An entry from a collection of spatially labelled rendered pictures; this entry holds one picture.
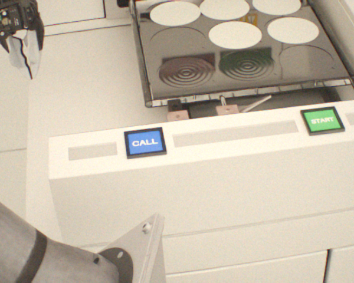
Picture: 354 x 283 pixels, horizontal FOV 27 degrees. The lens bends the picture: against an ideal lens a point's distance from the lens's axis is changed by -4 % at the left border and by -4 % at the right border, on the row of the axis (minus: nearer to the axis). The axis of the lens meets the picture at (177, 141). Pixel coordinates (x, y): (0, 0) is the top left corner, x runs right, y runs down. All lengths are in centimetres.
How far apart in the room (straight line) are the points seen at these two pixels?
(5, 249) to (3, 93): 102
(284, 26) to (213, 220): 48
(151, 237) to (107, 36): 87
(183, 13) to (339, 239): 56
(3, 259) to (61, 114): 70
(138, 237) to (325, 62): 65
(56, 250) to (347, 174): 52
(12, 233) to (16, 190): 116
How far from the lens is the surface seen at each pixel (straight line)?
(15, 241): 75
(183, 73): 133
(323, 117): 113
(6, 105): 176
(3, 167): 187
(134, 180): 107
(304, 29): 146
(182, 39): 143
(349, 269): 131
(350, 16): 142
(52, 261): 77
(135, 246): 82
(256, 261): 124
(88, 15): 163
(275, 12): 152
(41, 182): 127
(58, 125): 138
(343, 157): 112
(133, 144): 109
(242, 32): 145
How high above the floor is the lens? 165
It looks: 39 degrees down
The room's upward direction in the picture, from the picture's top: 4 degrees counter-clockwise
